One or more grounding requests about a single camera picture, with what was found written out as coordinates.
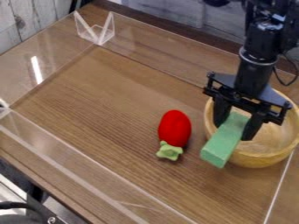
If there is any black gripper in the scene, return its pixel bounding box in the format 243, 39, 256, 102
203, 72, 294, 141

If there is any green foam stick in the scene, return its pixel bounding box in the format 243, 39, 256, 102
200, 112, 248, 169

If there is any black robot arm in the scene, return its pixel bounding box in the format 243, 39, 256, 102
203, 0, 299, 141

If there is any brown wooden bowl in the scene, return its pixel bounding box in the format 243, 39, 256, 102
203, 98, 299, 168

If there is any red plush strawberry toy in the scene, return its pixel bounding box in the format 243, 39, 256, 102
155, 110, 192, 161

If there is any clear acrylic tray wall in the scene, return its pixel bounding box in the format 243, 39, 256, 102
0, 8, 299, 224

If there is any black metal stand bracket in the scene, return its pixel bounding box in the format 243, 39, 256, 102
0, 194, 70, 224

